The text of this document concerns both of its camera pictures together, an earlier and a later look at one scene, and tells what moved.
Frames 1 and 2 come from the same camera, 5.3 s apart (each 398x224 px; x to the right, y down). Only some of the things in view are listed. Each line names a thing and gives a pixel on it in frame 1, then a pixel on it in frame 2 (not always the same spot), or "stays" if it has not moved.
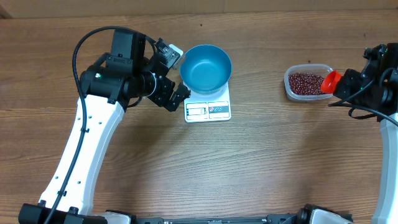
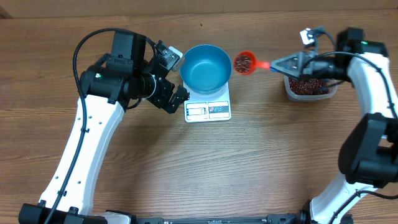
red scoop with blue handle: (329, 81) → (245, 62)
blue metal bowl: (205, 68) stays
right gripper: (349, 81) → (299, 71)
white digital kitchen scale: (208, 107) stays
